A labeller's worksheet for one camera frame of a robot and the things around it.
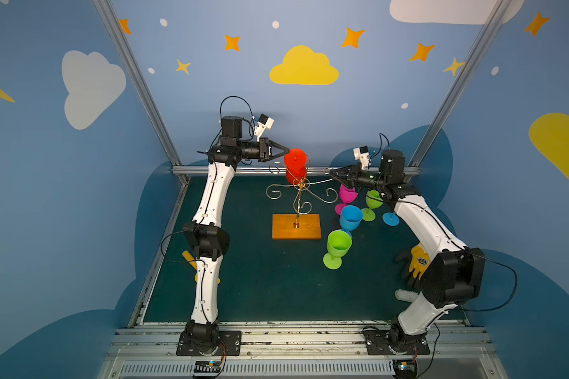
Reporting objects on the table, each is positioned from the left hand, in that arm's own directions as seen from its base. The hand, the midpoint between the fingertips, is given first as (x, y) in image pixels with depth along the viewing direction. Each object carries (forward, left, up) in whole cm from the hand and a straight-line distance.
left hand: (289, 148), depth 77 cm
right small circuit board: (-56, -39, -41) cm, 80 cm away
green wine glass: (-19, -19, -28) cm, 39 cm away
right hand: (-5, -16, -6) cm, 17 cm away
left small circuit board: (-58, +24, -42) cm, 75 cm away
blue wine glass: (-10, -25, -26) cm, 37 cm away
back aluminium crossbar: (-6, +3, -5) cm, 8 cm away
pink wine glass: (+4, -26, -28) cm, 38 cm away
